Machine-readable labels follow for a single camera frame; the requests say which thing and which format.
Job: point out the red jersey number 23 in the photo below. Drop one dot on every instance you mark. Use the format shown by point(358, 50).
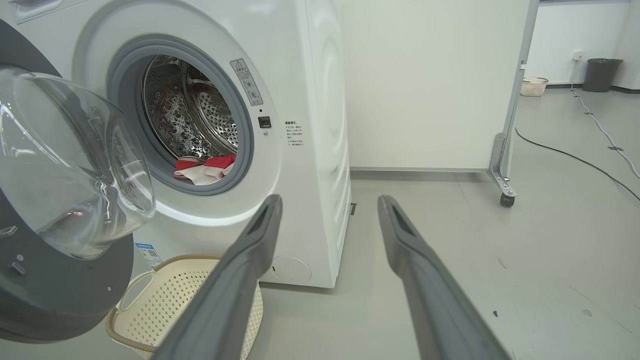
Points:
point(222, 161)

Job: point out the cream basket brown rim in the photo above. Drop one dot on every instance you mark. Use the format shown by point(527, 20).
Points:
point(155, 305)

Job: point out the grey rubber door gasket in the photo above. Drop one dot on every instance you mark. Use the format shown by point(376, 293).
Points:
point(240, 145)

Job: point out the small white woven basket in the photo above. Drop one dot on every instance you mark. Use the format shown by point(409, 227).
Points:
point(534, 87)

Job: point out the white wall socket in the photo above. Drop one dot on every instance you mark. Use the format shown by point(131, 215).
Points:
point(579, 55)

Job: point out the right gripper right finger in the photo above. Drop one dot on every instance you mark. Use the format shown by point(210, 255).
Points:
point(440, 310)

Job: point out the red white striped shorts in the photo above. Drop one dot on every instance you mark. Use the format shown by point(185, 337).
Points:
point(200, 176)

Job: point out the dark grey trash bin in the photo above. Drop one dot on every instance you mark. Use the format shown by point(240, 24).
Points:
point(601, 75)

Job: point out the grey warning sticker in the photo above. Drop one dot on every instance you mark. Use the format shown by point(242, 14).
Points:
point(246, 82)

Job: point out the grey metal leg with caster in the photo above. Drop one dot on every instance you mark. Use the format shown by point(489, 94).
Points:
point(497, 160)

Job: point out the washing machine door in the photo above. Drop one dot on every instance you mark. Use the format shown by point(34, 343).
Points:
point(50, 295)

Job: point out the steel washer drum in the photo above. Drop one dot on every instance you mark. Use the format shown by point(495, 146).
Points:
point(170, 115)

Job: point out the white partition panel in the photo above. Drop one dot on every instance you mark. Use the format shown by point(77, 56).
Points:
point(430, 85)

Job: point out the blue energy label sticker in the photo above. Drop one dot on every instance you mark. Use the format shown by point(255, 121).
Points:
point(148, 255)

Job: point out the round white filter cover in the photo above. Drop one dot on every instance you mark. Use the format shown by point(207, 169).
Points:
point(290, 270)

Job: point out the white washing machine body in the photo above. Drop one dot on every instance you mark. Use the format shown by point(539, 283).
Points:
point(310, 150)

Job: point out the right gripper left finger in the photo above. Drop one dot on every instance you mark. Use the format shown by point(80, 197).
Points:
point(235, 300)

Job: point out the black door latch socket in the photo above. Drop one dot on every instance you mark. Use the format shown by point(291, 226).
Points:
point(264, 122)

